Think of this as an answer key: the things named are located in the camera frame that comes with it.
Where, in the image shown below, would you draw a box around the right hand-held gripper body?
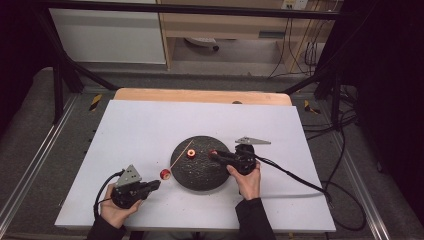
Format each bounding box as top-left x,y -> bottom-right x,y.
232,136 -> 272,177

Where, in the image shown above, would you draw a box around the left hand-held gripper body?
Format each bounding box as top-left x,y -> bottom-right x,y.
110,164 -> 152,210

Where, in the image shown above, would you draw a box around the round black textured plate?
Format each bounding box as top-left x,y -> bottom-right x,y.
169,135 -> 233,192

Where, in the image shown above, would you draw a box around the thin wooden skewer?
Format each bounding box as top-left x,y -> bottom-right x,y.
168,139 -> 195,170

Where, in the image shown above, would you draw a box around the person's left hand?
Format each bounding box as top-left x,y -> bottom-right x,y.
99,183 -> 144,230

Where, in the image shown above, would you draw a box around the person's right hand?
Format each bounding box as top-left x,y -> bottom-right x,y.
226,161 -> 262,201

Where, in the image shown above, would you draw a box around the wooden table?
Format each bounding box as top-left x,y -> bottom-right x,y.
113,87 -> 293,107

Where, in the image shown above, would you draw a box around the yellow black floor tape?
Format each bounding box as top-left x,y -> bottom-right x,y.
88,93 -> 103,112
303,99 -> 321,115

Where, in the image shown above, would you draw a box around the white device under desk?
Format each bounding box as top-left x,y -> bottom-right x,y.
184,37 -> 220,52

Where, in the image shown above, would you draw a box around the light wooden desk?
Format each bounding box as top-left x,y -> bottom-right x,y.
156,0 -> 334,73

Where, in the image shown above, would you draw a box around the white cabinet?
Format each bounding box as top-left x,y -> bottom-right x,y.
49,8 -> 167,65

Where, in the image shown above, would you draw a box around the dark curtain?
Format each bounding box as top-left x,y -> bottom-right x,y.
339,0 -> 424,214
0,0 -> 51,134

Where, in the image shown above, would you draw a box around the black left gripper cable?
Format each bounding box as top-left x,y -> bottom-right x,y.
93,169 -> 125,219

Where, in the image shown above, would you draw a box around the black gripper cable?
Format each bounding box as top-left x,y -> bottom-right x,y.
93,169 -> 125,219
248,151 -> 368,233

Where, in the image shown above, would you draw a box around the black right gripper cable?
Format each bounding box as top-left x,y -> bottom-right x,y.
248,151 -> 368,233

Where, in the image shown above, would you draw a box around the metal floor rail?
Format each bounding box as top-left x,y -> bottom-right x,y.
328,131 -> 392,240
0,94 -> 80,229

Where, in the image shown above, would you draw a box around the black floor cables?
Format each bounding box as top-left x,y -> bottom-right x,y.
301,84 -> 359,141

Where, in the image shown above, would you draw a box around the hanging black cables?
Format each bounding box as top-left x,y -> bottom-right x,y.
268,16 -> 323,78

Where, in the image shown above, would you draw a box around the black metal frame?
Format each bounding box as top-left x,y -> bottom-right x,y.
31,0 -> 346,131

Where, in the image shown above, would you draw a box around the white wall socket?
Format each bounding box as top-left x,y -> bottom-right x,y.
281,0 -> 309,10

